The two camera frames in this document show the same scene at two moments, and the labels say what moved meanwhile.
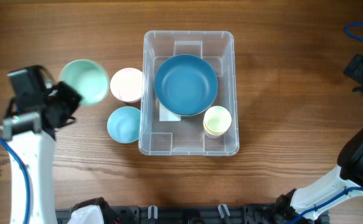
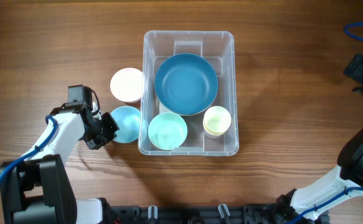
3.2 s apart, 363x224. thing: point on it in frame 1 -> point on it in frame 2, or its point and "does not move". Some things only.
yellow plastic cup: (215, 133) does not move
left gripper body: (67, 100) -> (103, 132)
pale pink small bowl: (126, 85) does not move
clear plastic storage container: (188, 104) does not move
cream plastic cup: (217, 119) does not move
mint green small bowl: (86, 78) -> (167, 130)
